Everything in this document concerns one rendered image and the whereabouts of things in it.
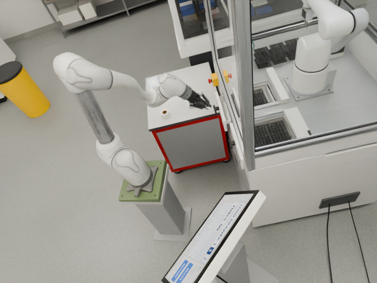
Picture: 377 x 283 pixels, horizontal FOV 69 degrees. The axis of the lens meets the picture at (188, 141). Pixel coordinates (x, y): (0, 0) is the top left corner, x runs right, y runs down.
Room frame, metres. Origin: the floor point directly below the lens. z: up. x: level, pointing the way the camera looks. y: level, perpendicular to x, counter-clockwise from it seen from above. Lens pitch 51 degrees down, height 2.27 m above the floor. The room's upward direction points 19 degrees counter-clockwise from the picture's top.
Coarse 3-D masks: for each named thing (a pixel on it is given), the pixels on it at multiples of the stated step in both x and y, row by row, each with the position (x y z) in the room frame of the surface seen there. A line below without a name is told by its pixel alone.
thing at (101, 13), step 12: (60, 0) 4.98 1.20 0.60; (120, 0) 5.36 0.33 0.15; (132, 0) 5.19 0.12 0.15; (144, 0) 5.03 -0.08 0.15; (156, 0) 4.94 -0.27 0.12; (48, 12) 4.98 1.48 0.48; (96, 12) 5.19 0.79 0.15; (108, 12) 5.03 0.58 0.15; (72, 24) 5.06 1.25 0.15; (84, 24) 4.97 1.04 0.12
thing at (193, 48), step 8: (168, 0) 2.11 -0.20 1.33; (176, 8) 2.11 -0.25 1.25; (176, 16) 2.11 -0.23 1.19; (176, 24) 2.11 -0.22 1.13; (176, 32) 2.11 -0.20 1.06; (184, 40) 2.11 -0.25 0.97; (192, 40) 2.10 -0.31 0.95; (200, 40) 2.09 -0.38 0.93; (208, 40) 2.08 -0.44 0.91; (184, 48) 2.11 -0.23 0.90; (192, 48) 2.10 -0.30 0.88; (200, 48) 2.09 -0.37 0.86; (208, 48) 2.08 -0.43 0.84; (184, 56) 2.11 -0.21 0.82; (192, 56) 2.12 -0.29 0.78; (200, 56) 2.11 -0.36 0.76; (208, 56) 2.10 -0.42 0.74; (192, 64) 2.12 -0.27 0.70
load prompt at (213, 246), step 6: (240, 204) 0.49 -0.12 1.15; (240, 210) 0.45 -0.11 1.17; (234, 216) 0.44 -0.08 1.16; (228, 222) 0.43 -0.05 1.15; (222, 228) 0.42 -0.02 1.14; (228, 228) 0.40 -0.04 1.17; (222, 234) 0.39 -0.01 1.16; (216, 240) 0.38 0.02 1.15; (210, 246) 0.37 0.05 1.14; (216, 246) 0.35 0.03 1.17; (210, 252) 0.34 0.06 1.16; (204, 258) 0.33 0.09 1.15
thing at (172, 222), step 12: (168, 168) 1.07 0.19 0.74; (168, 192) 1.01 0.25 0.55; (144, 204) 0.94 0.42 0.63; (156, 204) 0.91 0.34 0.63; (168, 204) 0.94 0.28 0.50; (180, 204) 1.07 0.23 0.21; (156, 216) 0.93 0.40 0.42; (168, 216) 0.90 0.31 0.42; (180, 216) 0.99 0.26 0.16; (156, 228) 0.96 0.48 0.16; (168, 228) 0.92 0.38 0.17; (180, 228) 0.91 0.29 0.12; (168, 240) 0.89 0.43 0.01; (180, 240) 0.85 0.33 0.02
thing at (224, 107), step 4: (220, 96) 1.41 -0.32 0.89; (220, 100) 1.40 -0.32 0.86; (224, 100) 1.40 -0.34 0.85; (224, 104) 1.37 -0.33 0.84; (224, 108) 1.34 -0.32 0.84; (224, 112) 1.30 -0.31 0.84; (228, 112) 1.29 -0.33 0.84; (228, 116) 1.25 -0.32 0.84; (228, 120) 1.17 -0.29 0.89; (228, 124) 1.16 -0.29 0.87
